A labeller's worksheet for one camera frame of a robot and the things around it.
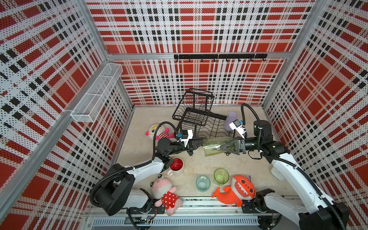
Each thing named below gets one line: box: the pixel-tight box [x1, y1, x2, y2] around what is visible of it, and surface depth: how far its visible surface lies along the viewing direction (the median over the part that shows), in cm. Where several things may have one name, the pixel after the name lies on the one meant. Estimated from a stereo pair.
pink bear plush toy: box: [149, 173, 183, 217], surface depth 74 cm
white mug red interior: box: [167, 157, 184, 177], surface depth 84 cm
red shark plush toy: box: [212, 175, 256, 207], surface depth 74 cm
